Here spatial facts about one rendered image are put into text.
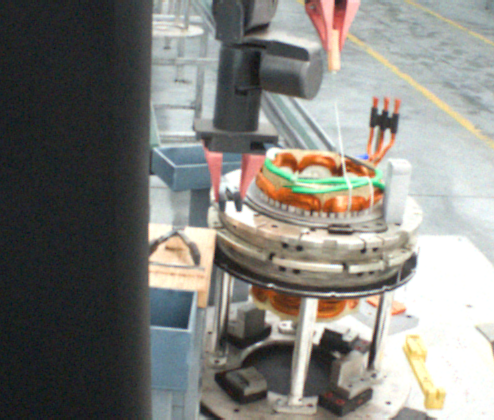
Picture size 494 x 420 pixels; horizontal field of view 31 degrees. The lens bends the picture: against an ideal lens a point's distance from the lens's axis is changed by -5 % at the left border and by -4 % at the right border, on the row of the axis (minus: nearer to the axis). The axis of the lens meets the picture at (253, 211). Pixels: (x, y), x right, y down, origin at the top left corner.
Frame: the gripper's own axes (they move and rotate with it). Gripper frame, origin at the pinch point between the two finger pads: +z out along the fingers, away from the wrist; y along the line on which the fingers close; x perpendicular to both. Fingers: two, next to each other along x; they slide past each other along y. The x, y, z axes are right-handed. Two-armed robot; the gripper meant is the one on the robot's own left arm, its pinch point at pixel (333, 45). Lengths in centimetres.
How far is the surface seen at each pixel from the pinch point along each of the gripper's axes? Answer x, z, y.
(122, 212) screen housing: -101, 23, -48
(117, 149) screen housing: -102, 22, -48
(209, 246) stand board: 0.9, 28.5, -18.4
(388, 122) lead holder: 7.2, 10.3, 12.1
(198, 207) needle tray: 40.9, 23.2, -9.7
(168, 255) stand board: -1.4, 29.5, -24.6
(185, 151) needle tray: 42.1, 13.0, -11.7
